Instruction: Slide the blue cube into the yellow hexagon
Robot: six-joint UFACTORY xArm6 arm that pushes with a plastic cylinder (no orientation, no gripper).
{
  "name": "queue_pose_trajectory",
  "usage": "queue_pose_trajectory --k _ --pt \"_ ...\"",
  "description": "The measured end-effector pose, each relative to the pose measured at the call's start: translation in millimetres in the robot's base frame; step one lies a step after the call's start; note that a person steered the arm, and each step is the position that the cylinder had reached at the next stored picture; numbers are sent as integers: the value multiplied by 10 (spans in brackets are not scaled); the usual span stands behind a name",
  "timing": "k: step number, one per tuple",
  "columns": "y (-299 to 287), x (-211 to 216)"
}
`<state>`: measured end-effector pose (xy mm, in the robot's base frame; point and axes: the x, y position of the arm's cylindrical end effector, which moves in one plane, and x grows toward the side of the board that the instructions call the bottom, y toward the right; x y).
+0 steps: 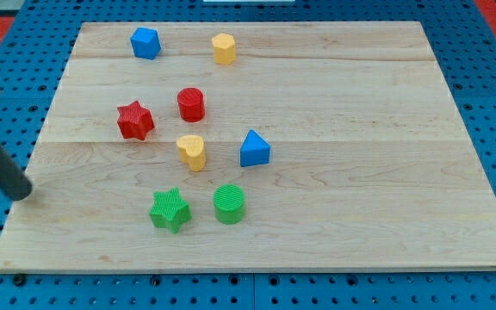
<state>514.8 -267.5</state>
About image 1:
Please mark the red star block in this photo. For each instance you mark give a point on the red star block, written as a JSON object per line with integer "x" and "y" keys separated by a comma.
{"x": 134, "y": 121}

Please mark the blue cube block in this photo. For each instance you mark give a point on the blue cube block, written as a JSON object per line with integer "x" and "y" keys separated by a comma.
{"x": 145, "y": 43}

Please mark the wooden board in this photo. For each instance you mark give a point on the wooden board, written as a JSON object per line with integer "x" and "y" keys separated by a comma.
{"x": 371, "y": 167}

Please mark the green cylinder block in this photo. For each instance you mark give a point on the green cylinder block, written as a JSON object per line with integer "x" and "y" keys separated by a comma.
{"x": 229, "y": 204}

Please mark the yellow hexagon block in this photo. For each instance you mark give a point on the yellow hexagon block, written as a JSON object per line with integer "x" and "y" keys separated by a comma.
{"x": 224, "y": 47}

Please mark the red cylinder block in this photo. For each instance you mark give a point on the red cylinder block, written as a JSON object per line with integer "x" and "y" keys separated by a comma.
{"x": 191, "y": 104}

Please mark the yellow heart block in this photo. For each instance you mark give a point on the yellow heart block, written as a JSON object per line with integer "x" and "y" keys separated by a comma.
{"x": 192, "y": 151}

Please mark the green star block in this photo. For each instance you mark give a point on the green star block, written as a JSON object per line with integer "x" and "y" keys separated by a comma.
{"x": 169, "y": 210}

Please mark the blue triangle block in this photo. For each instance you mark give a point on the blue triangle block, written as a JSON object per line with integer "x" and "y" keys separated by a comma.
{"x": 254, "y": 151}

